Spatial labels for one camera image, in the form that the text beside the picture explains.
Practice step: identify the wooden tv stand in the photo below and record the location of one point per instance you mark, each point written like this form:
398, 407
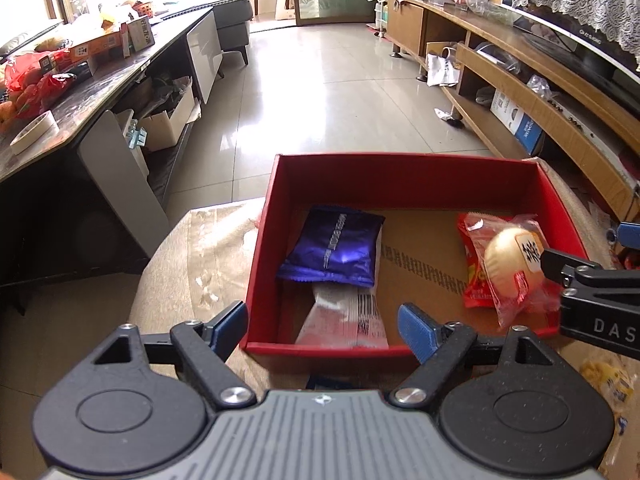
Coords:
560, 120

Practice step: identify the blue metal hinge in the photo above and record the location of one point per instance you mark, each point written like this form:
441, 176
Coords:
136, 135

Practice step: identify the dark coffee table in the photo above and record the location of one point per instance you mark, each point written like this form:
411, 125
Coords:
60, 185

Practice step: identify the clear bag of yellow snacks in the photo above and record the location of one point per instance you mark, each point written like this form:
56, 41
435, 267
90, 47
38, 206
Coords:
607, 382

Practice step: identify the grey sofa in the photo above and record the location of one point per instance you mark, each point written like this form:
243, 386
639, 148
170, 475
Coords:
232, 27

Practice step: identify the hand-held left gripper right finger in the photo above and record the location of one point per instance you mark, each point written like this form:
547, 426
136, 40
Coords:
417, 331

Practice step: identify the open cardboard box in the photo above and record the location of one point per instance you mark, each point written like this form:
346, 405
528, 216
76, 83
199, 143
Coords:
167, 122

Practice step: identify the red gummy packet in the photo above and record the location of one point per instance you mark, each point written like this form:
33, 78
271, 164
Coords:
472, 285

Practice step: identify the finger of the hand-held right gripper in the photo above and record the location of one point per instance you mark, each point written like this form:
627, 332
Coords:
630, 236
562, 266

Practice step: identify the silver green snack packet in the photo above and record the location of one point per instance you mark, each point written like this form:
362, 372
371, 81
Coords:
340, 317

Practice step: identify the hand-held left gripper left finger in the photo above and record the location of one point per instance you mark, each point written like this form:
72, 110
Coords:
227, 329

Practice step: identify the red plastic bag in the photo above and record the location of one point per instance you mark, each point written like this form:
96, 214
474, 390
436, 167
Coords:
35, 77

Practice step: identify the black television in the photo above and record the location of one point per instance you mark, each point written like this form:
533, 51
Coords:
595, 67

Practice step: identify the orange cardboard box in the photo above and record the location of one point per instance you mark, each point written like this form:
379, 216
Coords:
97, 46

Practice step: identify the red cardboard box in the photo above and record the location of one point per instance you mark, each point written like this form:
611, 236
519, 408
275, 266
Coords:
400, 185

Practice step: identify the small white carton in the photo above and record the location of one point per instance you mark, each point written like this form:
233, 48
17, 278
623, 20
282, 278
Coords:
141, 32

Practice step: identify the white paper bag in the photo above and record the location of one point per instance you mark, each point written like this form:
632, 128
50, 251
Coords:
442, 67

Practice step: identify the white tape roll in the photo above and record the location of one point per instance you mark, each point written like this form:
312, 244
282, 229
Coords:
32, 132

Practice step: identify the purple wafer packet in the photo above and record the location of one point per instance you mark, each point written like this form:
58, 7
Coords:
335, 247

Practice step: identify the blue white box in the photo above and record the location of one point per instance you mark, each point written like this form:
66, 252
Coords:
517, 120

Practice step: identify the round bun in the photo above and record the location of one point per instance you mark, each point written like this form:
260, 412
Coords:
505, 262

